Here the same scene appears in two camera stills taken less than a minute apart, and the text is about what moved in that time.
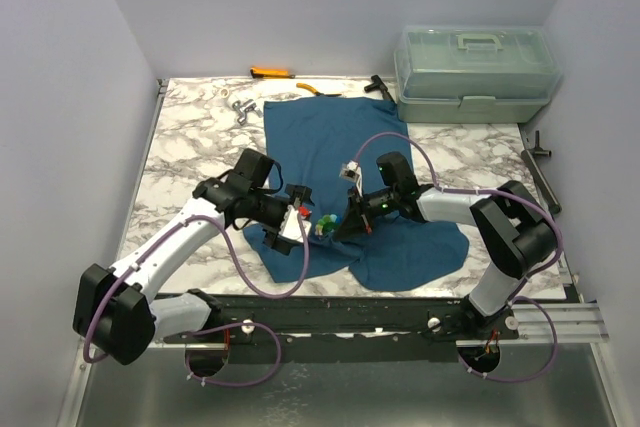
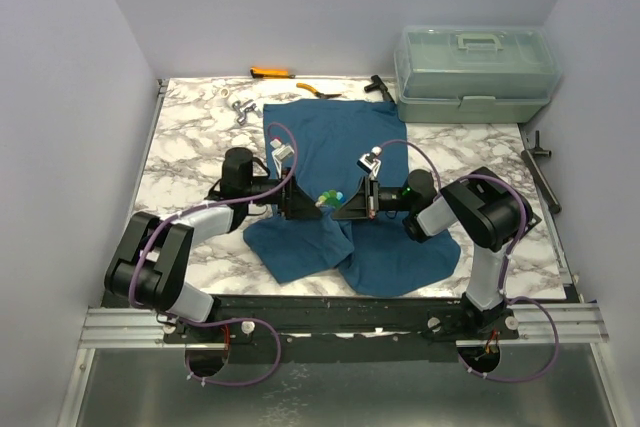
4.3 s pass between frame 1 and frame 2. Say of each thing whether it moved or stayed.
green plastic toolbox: stayed
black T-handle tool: stayed
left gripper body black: moved
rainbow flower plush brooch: moved
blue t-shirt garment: stayed
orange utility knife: stayed
